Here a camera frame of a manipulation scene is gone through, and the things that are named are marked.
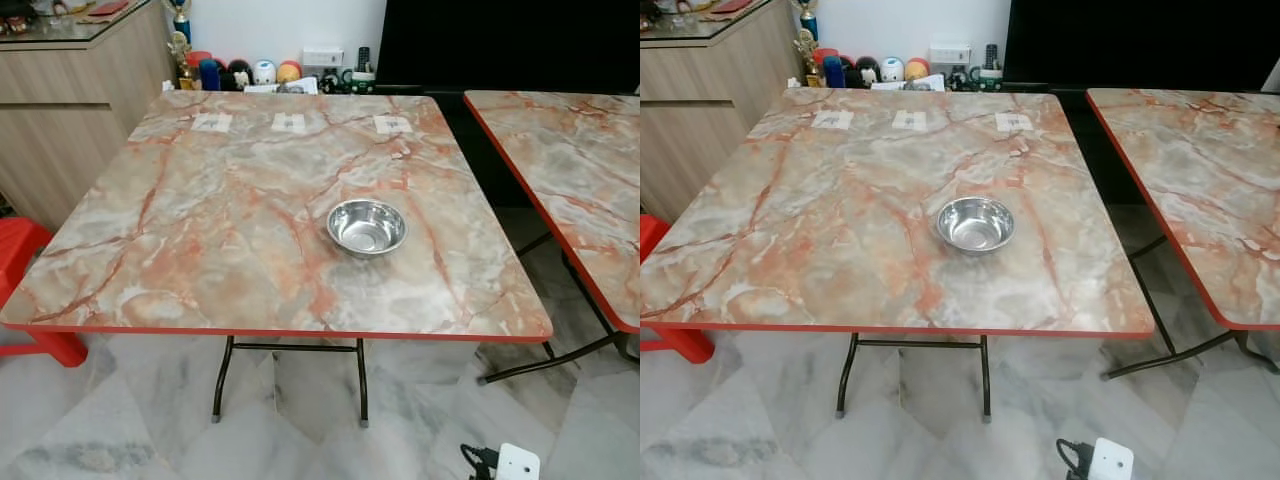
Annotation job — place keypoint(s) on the red plastic stool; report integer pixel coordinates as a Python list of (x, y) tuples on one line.
[(20, 245), (650, 235)]

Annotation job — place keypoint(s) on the marble folding table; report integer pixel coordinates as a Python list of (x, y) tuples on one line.
[(580, 170), (200, 220), (820, 220), (1210, 170)]

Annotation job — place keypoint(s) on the light wooden cabinet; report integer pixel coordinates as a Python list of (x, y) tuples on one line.
[(690, 110), (60, 110)]

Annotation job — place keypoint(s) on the white paper label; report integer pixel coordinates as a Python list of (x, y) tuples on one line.
[(832, 120), (909, 120), (392, 124), (289, 122), (211, 122), (1013, 122)]

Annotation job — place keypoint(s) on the flat red item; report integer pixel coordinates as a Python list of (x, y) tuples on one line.
[(108, 8), (732, 6)]

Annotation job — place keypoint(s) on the small gold trophy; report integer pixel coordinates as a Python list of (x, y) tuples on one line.
[(806, 50), (180, 55)]

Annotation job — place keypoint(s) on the blue cylinder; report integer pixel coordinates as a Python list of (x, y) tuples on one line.
[(209, 75), (834, 72)]

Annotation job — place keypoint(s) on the round steel bowl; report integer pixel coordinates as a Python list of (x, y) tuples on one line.
[(367, 228), (975, 224)]

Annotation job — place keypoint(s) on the blue and gold trophy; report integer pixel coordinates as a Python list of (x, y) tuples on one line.
[(180, 15), (808, 15)]

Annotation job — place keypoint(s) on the black round figurine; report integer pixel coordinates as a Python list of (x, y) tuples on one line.
[(240, 73), (867, 70)]

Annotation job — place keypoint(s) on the white round figurine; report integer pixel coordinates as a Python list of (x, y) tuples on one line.
[(892, 69), (264, 72)]

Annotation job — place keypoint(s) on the orange round figurine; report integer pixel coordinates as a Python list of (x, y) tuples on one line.
[(916, 68), (289, 70)]

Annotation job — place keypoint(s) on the black remote control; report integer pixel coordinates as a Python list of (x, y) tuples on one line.
[(363, 60), (990, 57)]

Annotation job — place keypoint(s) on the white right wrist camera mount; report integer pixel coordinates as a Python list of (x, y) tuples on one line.
[(518, 463), (1111, 460)]

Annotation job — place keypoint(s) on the white wall socket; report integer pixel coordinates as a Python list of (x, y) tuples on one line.
[(322, 57), (949, 54)]

